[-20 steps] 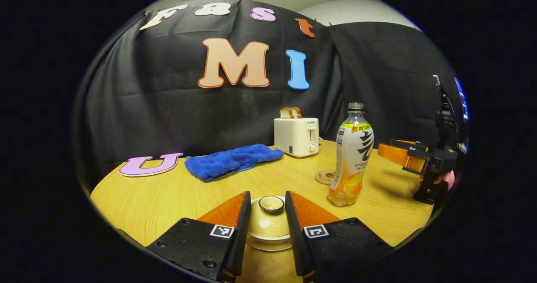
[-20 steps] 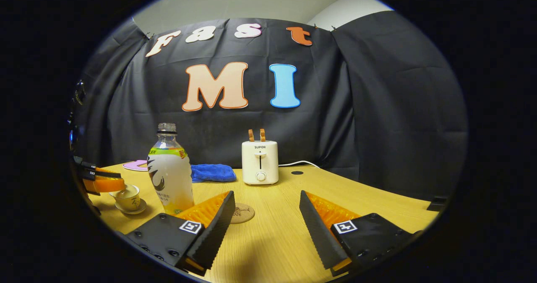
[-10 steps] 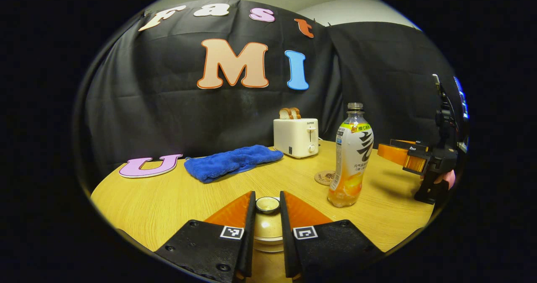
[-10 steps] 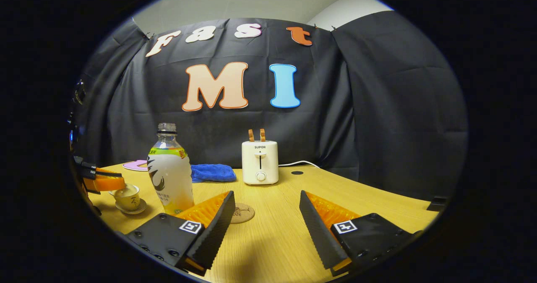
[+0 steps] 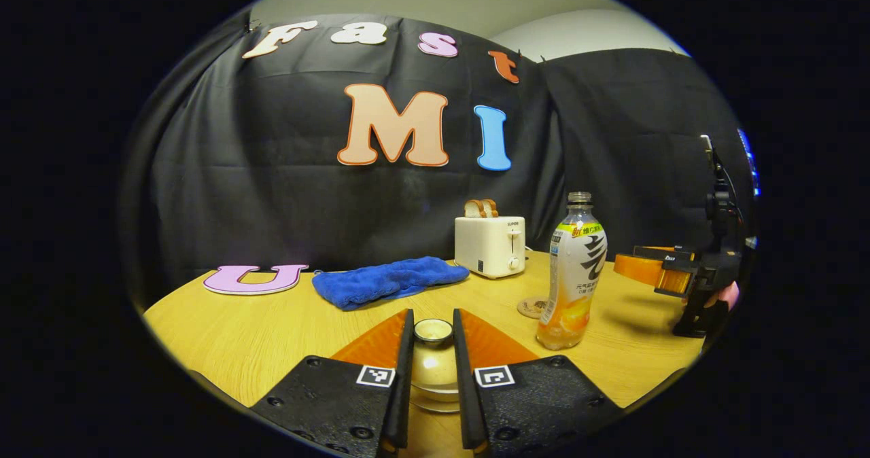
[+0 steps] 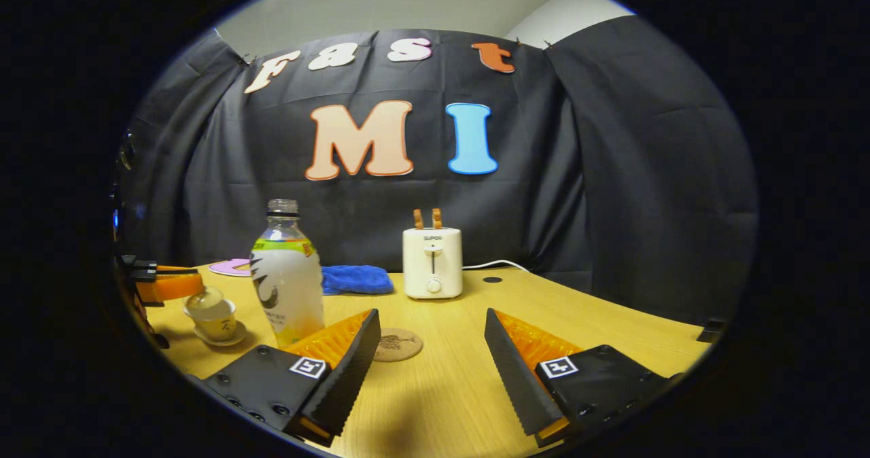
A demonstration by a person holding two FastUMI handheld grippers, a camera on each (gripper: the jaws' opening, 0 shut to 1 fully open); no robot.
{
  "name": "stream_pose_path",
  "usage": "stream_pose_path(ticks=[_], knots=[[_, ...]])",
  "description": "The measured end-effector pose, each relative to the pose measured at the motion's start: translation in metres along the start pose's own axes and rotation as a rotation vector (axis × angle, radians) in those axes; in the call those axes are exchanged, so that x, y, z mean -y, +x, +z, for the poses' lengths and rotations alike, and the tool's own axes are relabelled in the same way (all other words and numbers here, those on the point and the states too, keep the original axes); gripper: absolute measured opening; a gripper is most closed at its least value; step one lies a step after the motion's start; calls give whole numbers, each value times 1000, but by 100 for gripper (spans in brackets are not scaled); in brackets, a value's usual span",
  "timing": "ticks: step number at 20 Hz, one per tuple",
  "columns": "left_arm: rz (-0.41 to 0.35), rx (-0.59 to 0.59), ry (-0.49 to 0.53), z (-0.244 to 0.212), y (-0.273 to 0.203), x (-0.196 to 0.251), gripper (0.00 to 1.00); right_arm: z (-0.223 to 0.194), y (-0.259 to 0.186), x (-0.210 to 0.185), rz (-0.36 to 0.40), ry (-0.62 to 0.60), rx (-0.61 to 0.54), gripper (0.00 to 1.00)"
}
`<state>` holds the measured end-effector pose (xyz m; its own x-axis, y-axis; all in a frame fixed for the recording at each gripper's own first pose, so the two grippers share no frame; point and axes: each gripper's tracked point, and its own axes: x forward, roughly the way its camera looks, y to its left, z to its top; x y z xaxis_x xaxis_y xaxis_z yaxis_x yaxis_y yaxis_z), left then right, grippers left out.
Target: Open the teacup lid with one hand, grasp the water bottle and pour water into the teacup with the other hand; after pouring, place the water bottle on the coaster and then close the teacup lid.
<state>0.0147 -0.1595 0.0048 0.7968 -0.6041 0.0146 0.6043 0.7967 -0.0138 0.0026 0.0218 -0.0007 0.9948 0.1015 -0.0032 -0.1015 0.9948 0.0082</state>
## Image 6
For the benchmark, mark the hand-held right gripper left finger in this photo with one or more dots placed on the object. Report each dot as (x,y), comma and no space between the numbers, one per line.
(350,376)

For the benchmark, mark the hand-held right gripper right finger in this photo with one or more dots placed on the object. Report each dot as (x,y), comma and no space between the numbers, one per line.
(516,383)

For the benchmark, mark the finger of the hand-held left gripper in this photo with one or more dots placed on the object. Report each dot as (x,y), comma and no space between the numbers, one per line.
(177,287)

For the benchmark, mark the cream ceramic teacup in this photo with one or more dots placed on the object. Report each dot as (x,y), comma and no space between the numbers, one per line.
(217,325)

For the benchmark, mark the round wooden coaster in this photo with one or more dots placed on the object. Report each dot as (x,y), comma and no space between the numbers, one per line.
(401,344)

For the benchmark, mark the clear plastic water bottle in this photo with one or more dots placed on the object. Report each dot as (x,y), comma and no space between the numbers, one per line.
(289,288)

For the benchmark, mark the pink letter cutout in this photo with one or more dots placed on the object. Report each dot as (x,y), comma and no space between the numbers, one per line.
(230,268)

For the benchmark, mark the cream ceramic saucer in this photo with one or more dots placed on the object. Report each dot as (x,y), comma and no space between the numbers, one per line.
(234,340)

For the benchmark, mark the blue towel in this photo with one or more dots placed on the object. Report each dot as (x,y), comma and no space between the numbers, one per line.
(357,280)

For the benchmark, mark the white toaster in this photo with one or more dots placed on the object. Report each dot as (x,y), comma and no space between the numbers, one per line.
(432,261)

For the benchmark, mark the toast slice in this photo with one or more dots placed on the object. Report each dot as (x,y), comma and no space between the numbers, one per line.
(436,218)
(418,219)

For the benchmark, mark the black backdrop cloth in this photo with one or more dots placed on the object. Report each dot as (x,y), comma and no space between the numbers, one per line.
(544,206)

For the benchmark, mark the small black block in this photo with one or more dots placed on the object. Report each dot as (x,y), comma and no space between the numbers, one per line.
(711,329)

